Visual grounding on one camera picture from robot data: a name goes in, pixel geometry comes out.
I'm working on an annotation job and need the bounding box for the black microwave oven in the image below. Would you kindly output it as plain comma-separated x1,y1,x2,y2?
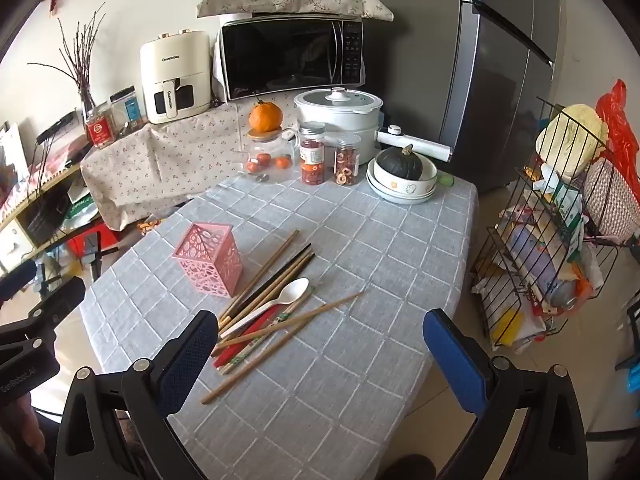
218,15,366,102

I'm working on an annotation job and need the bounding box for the floral cabinet cover cloth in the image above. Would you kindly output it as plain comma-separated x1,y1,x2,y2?
80,91,301,231

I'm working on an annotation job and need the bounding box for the glass vase with dry twigs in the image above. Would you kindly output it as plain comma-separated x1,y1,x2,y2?
50,2,107,123

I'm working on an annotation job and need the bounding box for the spray can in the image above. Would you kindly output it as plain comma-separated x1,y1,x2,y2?
544,280,593,313

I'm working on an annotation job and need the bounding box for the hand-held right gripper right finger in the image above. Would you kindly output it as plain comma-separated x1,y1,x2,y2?
422,308,591,480

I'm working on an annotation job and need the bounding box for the black wire rack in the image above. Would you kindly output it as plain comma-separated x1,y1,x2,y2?
472,97,636,356

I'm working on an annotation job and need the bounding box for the pink woven mesh bag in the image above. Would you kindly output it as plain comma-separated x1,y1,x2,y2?
582,157,640,243

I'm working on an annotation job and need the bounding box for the black power strip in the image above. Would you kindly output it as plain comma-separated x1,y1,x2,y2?
36,112,76,143

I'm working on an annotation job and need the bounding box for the jar of dried fruit rings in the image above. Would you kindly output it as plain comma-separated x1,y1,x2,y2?
334,133,361,187

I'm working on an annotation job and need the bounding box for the yellow packet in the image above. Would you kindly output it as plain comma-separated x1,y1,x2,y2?
492,305,528,348

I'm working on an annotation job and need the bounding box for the grey refrigerator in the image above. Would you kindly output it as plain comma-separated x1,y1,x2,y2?
362,0,561,193

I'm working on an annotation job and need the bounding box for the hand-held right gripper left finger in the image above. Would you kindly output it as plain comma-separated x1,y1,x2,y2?
54,309,221,480

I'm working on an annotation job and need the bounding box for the dark green squash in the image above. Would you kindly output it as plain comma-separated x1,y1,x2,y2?
376,144,422,181

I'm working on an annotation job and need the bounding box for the cream air fryer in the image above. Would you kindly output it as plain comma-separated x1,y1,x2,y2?
140,30,213,125

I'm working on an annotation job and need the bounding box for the pink lattice utensil holder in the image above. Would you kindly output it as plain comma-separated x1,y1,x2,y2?
171,221,244,298

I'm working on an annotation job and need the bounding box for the red plastic spoon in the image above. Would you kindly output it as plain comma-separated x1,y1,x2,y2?
211,304,283,359

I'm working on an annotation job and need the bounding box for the red plastic bag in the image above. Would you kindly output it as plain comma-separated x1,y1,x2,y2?
595,79,640,176

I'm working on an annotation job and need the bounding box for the printed light bamboo chopstick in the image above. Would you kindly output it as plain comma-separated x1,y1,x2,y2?
218,286,316,376
214,291,366,352
201,310,321,405

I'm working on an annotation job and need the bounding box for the large orange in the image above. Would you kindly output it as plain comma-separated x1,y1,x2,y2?
249,91,283,132

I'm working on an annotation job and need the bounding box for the plain wooden chopstick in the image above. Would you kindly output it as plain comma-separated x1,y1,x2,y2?
222,250,308,325
218,230,301,318

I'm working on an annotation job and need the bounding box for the white bowl with dark rim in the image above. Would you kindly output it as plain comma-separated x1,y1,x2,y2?
375,152,437,193

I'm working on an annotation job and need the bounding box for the white plastic spoon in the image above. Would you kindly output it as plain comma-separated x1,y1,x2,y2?
220,277,311,339

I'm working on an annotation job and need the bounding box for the wooden shelf unit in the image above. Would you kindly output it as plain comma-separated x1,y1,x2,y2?
0,160,91,266

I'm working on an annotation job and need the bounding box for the grey checked tablecloth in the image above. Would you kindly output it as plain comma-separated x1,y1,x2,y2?
80,162,478,480

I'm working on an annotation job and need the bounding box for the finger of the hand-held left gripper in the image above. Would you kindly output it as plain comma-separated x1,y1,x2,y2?
0,276,87,356
0,259,39,302

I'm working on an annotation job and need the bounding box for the blue label clear container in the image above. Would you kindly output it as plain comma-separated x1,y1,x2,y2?
109,86,147,133

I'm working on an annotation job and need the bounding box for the green and white bag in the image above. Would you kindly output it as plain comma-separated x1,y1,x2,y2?
62,195,101,222

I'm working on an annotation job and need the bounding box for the dark brown chopstick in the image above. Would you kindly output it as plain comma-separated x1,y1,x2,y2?
221,243,313,322
227,253,317,331

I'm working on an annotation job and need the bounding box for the pale cabbage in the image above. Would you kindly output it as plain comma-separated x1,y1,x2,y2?
535,104,608,176

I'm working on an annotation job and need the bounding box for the red label glass jar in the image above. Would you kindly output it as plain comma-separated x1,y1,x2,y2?
85,102,117,148

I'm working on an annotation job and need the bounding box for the lavender packet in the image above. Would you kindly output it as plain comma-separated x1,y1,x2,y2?
505,222,568,306

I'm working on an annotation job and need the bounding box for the white rice cooker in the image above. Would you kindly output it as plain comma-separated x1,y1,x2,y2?
294,87,385,166

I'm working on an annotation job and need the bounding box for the red box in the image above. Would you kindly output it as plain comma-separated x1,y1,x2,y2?
65,225,119,257

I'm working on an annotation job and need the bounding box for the jar of red berries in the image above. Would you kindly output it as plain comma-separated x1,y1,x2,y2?
298,121,327,186

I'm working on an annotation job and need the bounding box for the white wrap roll dispenser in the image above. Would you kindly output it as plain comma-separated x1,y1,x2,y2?
376,125,453,162

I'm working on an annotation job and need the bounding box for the glass jar with bamboo lid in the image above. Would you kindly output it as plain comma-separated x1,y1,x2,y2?
243,127,296,183

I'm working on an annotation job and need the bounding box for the black tripod stand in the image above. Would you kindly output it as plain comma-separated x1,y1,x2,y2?
75,232,108,282

